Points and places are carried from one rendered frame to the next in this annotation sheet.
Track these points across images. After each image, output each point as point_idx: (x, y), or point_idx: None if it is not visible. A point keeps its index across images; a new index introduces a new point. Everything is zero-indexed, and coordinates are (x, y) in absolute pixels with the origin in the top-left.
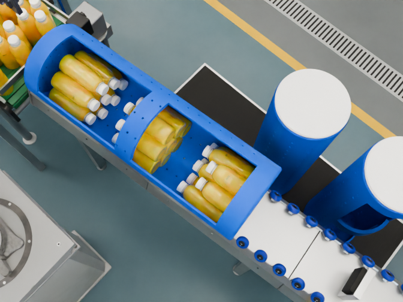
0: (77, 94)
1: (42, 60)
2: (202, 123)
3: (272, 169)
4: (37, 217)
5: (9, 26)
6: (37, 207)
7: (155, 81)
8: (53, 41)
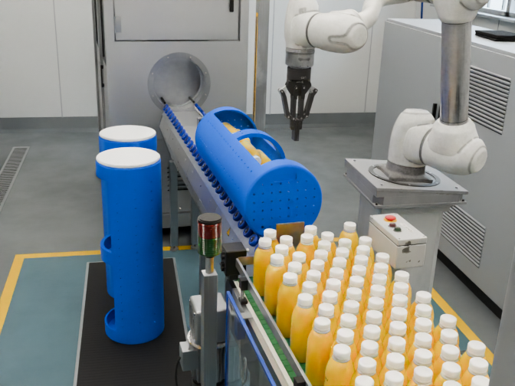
0: None
1: (297, 162)
2: (222, 127)
3: (207, 114)
4: (361, 168)
5: (306, 233)
6: (358, 170)
7: (226, 151)
8: (280, 161)
